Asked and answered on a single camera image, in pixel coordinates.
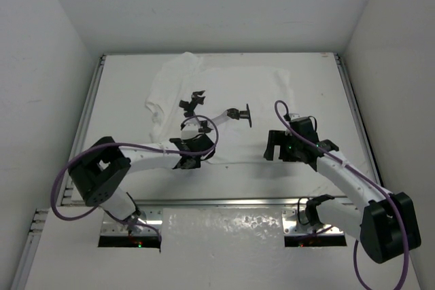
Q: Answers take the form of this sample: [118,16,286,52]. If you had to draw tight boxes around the white t-shirt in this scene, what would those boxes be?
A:
[145,52,297,164]

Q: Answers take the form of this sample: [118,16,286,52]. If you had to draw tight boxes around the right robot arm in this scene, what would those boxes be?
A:
[264,117,421,264]

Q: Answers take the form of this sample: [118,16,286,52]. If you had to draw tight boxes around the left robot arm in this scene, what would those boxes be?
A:
[67,133,220,234]

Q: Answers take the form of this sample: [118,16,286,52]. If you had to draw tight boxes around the white front cover panel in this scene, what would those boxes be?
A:
[23,205,422,290]

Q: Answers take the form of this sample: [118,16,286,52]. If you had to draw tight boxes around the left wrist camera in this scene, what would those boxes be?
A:
[181,124,212,139]

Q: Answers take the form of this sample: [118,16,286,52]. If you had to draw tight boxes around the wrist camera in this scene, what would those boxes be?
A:
[284,113,300,124]
[181,124,212,139]

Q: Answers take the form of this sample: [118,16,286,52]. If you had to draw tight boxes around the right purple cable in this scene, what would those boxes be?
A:
[274,100,408,290]

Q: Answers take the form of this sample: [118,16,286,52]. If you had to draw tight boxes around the purple cable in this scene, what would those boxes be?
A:
[274,100,408,290]
[50,114,220,236]

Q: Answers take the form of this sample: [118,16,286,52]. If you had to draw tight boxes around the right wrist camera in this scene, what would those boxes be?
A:
[284,113,300,124]

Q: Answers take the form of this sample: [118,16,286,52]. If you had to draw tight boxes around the aluminium table frame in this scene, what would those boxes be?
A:
[10,52,408,290]

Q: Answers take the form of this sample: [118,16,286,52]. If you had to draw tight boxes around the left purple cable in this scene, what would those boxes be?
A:
[50,114,220,236]

